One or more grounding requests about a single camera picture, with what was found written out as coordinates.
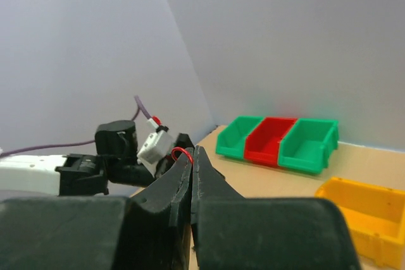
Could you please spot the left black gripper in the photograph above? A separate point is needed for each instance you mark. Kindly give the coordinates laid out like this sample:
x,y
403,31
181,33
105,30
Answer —
x,y
145,178

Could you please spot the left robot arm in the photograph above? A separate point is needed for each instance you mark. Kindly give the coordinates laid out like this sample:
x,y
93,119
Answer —
x,y
119,159

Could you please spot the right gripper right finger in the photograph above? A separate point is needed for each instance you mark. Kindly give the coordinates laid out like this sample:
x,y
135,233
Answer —
x,y
216,216

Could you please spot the green bin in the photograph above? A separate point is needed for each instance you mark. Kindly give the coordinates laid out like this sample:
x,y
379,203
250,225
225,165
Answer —
x,y
231,141
308,145

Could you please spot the right green bin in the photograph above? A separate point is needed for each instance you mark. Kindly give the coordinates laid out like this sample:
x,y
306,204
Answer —
x,y
308,145

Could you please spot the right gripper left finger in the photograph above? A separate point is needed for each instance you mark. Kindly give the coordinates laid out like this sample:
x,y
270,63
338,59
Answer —
x,y
160,220

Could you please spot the left green bin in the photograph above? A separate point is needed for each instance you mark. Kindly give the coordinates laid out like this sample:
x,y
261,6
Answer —
x,y
231,141

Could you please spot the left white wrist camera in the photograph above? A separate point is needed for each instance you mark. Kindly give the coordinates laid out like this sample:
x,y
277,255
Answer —
x,y
156,147

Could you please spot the red bin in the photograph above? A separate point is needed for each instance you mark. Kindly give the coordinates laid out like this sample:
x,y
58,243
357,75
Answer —
x,y
263,143

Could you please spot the yellow bin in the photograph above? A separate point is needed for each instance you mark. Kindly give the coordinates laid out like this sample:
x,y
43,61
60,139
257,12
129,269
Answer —
x,y
374,215

